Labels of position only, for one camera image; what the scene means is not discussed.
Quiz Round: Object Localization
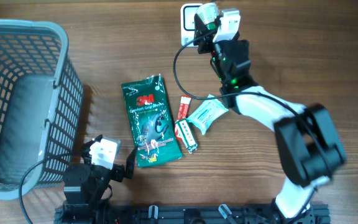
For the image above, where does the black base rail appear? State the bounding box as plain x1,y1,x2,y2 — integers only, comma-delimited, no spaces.
53,200,331,224

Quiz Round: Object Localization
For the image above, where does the light green wipes pack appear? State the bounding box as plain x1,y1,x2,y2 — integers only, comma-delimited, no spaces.
186,95,228,135

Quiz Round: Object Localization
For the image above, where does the green lid jar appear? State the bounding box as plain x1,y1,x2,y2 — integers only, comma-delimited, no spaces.
195,2,219,31

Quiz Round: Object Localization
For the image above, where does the green white gum pack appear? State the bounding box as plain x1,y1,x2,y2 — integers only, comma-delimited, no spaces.
175,119,198,154

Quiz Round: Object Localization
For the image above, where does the white barcode scanner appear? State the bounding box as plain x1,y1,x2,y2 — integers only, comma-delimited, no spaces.
180,3,202,46

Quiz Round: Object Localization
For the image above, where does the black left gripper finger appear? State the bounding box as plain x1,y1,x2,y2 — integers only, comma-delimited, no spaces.
124,146,138,179
81,134,103,159

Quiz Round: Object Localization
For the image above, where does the red coffee stick sachet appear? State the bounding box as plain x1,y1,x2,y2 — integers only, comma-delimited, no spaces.
174,95,191,141

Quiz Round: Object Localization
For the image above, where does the green 3M gloves packet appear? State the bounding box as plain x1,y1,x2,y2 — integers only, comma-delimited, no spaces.
121,75,183,168

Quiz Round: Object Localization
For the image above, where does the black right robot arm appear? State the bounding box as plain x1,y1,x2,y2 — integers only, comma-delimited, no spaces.
192,9,346,223

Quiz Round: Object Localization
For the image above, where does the grey plastic basket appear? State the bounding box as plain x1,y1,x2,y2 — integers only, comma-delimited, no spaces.
0,19,83,200

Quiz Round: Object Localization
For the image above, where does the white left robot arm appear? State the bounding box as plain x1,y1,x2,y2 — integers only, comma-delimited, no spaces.
53,134,138,223

